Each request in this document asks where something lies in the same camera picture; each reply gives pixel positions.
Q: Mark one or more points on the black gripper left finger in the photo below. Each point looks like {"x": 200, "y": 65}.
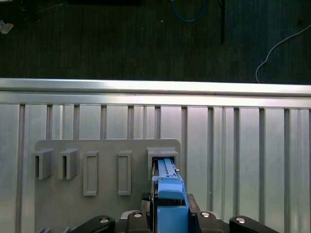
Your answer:
{"x": 137, "y": 223}

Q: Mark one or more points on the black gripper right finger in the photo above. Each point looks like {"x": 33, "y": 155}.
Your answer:
{"x": 206, "y": 223}

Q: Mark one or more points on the hard disk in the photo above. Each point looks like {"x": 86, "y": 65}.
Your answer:
{"x": 170, "y": 218}

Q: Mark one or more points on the grey parts rack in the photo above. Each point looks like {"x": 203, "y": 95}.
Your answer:
{"x": 108, "y": 170}

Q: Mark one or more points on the black pole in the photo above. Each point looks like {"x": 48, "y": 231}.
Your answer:
{"x": 222, "y": 24}

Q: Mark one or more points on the crumpled white paper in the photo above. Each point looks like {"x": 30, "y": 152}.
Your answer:
{"x": 5, "y": 28}

